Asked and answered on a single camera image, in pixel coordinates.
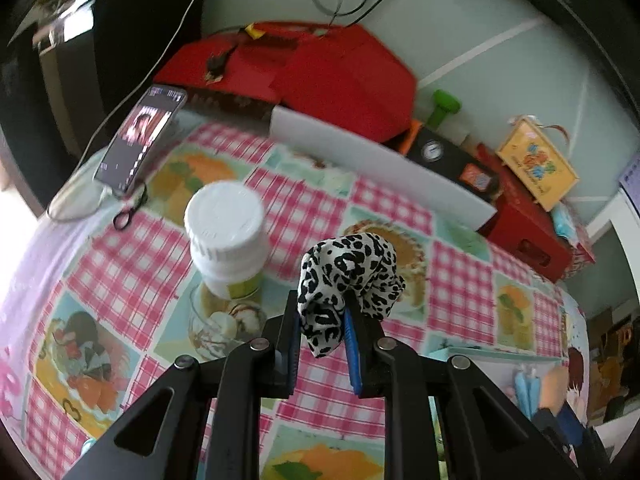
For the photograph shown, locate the black smartphone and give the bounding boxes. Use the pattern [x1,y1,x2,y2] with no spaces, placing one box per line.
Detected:
[95,86,188,196]

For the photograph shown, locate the blue face mask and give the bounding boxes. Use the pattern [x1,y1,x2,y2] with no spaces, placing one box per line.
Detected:
[514,366,545,412]

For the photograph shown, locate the purple wall calendar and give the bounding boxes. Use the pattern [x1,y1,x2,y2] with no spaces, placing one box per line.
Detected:
[617,152,640,191]

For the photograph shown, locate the light blue wipes packet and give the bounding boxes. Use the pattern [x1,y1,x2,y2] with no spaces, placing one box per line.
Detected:
[552,205,578,238]

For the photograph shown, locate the black pump with green knob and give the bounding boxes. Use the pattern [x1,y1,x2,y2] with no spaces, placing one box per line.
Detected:
[400,90,501,196]

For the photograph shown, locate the large red gift box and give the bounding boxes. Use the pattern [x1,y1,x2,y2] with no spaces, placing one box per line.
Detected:
[152,21,418,146]

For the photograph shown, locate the white plastic board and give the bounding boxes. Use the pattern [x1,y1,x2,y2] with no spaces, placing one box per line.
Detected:
[270,105,498,235]

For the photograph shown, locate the white charging cable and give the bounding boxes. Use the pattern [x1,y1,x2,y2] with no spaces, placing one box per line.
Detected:
[47,0,216,223]

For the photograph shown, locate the red cardboard box with handle hole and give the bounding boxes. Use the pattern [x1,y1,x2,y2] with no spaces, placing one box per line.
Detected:
[477,145,573,283]

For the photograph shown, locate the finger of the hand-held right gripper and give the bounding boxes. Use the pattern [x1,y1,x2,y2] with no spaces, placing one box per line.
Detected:
[532,404,616,480]

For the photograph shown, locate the white shelf frame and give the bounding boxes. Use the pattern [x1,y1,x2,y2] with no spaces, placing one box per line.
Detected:
[585,190,640,271]

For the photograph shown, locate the pink checkered printed tablecloth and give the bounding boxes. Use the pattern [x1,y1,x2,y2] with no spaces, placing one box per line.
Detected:
[0,110,588,480]

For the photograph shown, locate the white plastic jar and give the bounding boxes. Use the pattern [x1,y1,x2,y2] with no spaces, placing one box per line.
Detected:
[184,181,271,298]

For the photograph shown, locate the small black scissors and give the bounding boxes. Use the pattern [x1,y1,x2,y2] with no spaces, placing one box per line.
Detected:
[113,182,149,231]

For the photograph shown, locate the red patterned small box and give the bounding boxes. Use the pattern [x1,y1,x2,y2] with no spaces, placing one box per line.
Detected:
[565,225,596,281]

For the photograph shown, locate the black cabinet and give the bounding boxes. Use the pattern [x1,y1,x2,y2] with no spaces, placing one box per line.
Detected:
[0,0,206,211]

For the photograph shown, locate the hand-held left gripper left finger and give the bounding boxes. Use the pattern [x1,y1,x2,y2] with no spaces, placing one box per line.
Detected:
[65,290,303,480]

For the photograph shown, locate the leopard print scrunchie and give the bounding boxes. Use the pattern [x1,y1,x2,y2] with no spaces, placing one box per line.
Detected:
[297,232,407,359]

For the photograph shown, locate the teal cardboard box lid tray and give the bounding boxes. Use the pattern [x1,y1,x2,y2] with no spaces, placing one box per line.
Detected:
[435,345,591,461]

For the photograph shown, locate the yellow gift bag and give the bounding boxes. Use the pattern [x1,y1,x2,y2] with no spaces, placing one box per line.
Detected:
[496,116,581,212]

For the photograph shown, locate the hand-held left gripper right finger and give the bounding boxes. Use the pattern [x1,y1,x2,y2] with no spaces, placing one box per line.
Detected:
[342,300,586,480]

